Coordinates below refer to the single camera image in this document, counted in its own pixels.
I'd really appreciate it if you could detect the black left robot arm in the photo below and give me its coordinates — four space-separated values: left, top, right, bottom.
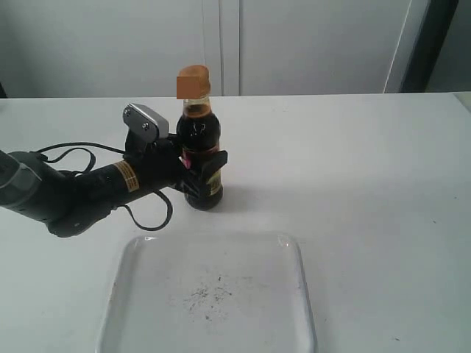
1 132 227 238

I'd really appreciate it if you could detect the dark vertical door frame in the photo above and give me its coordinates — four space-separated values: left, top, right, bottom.
400 0 459 93

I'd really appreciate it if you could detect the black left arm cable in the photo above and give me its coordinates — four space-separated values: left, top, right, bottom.
36 141 174 232

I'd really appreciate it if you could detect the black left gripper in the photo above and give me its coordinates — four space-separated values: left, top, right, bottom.
122 131 227 202

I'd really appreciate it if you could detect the dark soy sauce bottle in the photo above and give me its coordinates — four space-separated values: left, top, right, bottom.
175 65 224 212

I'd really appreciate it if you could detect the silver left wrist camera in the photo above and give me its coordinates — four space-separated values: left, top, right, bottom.
123 103 169 143

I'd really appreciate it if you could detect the clear square plastic tray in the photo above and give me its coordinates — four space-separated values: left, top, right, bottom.
96 232 318 352

